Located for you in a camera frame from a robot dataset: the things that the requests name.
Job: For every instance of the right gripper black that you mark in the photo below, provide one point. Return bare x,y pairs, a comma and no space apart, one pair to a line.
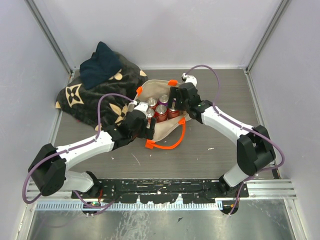
175,93

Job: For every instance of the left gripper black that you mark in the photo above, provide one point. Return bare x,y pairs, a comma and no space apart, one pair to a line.
148,133

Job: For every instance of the purple soda can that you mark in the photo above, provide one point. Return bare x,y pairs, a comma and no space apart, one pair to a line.
163,100

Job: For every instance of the red soda can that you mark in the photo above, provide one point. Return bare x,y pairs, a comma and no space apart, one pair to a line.
150,113
152,102
161,113
173,113

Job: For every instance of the beige canvas tote bag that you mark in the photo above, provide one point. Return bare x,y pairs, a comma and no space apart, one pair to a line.
167,119

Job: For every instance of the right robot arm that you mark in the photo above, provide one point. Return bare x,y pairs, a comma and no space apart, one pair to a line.
253,148

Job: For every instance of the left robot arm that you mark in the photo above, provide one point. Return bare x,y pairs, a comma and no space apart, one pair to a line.
51,168

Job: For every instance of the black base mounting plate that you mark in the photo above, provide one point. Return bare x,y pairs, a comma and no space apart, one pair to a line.
160,191

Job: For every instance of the dark floral patterned blanket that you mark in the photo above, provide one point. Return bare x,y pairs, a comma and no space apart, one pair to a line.
82,104

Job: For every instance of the navy blue cloth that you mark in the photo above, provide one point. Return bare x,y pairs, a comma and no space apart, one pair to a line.
102,65

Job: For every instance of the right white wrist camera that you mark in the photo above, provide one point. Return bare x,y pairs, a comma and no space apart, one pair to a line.
187,78

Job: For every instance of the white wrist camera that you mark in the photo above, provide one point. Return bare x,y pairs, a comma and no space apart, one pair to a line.
187,78
138,105

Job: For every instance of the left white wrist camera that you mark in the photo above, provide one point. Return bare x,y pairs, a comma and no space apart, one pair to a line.
138,105

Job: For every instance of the aluminium front rail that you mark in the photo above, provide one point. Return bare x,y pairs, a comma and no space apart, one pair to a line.
258,189

